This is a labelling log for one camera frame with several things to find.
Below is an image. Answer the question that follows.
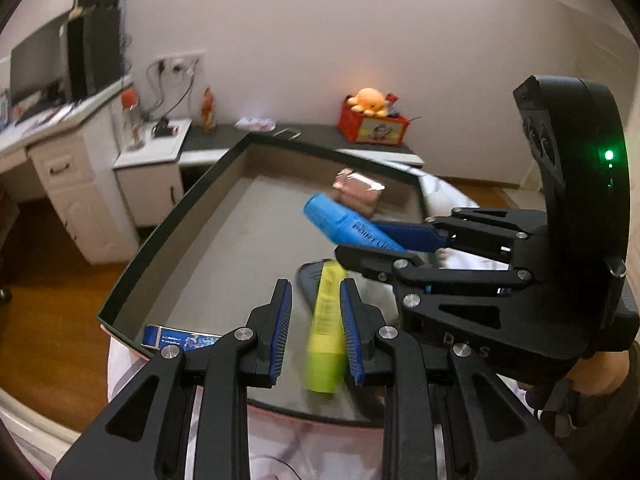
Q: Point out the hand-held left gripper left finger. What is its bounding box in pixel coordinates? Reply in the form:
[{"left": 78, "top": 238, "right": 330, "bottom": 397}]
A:
[{"left": 50, "top": 279, "right": 293, "bottom": 480}]

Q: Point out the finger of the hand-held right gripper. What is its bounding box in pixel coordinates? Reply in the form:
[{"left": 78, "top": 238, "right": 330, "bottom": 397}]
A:
[
  {"left": 371, "top": 206, "right": 548, "bottom": 263},
  {"left": 334, "top": 244, "right": 533, "bottom": 356}
]

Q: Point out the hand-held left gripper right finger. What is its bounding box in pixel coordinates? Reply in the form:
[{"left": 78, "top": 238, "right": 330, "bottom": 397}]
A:
[{"left": 339, "top": 277, "right": 581, "bottom": 480}]

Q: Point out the yellow highlighter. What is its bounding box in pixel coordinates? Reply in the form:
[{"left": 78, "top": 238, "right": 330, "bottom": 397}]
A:
[{"left": 303, "top": 260, "right": 349, "bottom": 395}]

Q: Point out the blue highlighter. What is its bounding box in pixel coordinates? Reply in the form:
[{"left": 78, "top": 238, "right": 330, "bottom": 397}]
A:
[{"left": 303, "top": 192, "right": 408, "bottom": 253}]

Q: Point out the rose gold cylinder jar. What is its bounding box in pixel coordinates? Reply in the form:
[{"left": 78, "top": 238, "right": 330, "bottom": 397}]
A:
[{"left": 334, "top": 167, "right": 385, "bottom": 206}]

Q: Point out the pink cardboard box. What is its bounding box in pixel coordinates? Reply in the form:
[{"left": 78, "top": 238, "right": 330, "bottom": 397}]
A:
[{"left": 96, "top": 132, "right": 431, "bottom": 428}]

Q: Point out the blue card packet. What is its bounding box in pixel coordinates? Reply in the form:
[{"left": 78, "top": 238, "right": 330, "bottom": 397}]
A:
[{"left": 142, "top": 325, "right": 223, "bottom": 351}]

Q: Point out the person's right hand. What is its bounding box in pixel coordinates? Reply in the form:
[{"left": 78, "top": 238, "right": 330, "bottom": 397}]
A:
[{"left": 570, "top": 345, "right": 637, "bottom": 396}]

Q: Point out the red storage box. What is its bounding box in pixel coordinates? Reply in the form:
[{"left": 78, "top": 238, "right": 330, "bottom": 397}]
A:
[{"left": 338, "top": 99, "right": 413, "bottom": 147}]

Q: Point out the dark headboard shelf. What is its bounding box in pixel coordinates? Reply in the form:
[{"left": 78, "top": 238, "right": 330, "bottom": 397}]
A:
[{"left": 180, "top": 122, "right": 426, "bottom": 168}]

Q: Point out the orange octopus plush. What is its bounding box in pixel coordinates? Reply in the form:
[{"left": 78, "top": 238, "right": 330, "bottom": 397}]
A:
[{"left": 348, "top": 87, "right": 392, "bottom": 120}]

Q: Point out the purple patterned pouch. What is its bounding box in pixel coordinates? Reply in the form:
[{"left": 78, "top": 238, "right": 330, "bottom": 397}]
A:
[{"left": 235, "top": 116, "right": 277, "bottom": 133}]

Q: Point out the white nightstand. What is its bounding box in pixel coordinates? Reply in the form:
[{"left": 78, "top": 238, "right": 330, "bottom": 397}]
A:
[{"left": 112, "top": 119, "right": 193, "bottom": 228}]

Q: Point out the orange snack bag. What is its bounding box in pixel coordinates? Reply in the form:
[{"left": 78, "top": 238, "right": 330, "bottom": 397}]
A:
[{"left": 201, "top": 86, "right": 217, "bottom": 133}]

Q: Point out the clear water bottle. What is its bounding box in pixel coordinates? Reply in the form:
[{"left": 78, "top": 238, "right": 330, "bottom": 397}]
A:
[{"left": 121, "top": 87, "right": 146, "bottom": 151}]

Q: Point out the white desk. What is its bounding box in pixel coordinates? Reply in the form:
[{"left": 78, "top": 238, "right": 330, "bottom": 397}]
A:
[{"left": 0, "top": 75, "right": 136, "bottom": 261}]

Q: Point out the black computer tower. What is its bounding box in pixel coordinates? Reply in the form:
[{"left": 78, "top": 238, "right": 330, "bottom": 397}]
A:
[{"left": 67, "top": 7, "right": 123, "bottom": 101}]

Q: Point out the black computer monitor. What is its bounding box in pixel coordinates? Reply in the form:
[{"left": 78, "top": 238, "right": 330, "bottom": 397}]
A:
[{"left": 10, "top": 10, "right": 71, "bottom": 106}]

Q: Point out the white wall outlet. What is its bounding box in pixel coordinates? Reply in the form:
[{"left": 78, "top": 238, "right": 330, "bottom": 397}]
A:
[{"left": 154, "top": 50, "right": 206, "bottom": 73}]

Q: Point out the black power cable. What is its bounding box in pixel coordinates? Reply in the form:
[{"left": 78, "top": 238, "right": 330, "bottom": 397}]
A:
[{"left": 145, "top": 60, "right": 196, "bottom": 123}]

